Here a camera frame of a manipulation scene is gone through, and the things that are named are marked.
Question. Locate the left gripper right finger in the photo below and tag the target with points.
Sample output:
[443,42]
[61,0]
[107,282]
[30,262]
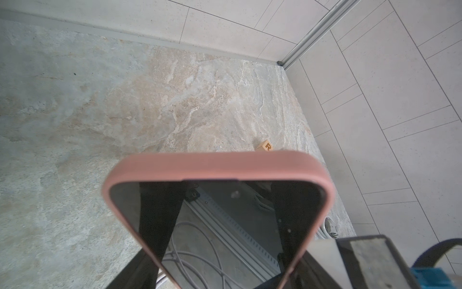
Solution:
[308,274]

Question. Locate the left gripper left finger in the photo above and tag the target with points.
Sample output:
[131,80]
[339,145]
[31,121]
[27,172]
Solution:
[140,273]

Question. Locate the black phone pink case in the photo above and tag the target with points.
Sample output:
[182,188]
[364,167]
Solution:
[265,207]

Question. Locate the wooden letter cube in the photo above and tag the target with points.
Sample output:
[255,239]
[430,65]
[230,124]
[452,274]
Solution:
[264,146]

